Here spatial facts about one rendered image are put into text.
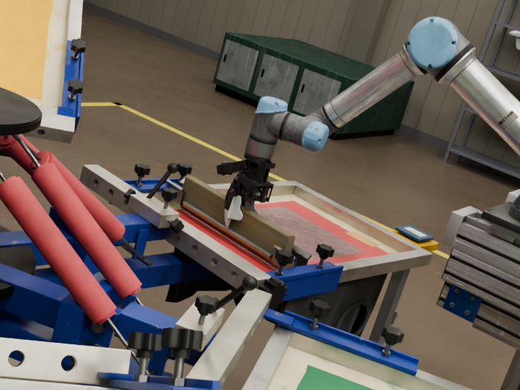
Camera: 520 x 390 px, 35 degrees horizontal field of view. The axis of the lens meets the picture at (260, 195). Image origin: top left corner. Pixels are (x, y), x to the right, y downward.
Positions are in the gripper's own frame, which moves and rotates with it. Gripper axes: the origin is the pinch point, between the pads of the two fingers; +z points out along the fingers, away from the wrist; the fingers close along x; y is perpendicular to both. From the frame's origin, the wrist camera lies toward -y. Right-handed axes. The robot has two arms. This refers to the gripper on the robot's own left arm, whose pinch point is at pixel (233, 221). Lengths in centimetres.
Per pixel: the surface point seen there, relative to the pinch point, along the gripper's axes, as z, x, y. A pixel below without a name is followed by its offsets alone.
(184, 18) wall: 62, 637, -729
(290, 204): 5, 47, -18
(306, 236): 5.3, 29.7, 3.6
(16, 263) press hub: -1, -72, 10
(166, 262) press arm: 8.9, -22.6, 1.9
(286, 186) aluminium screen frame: 2, 52, -25
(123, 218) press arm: -3.3, -38.0, -0.4
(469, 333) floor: 101, 259, -29
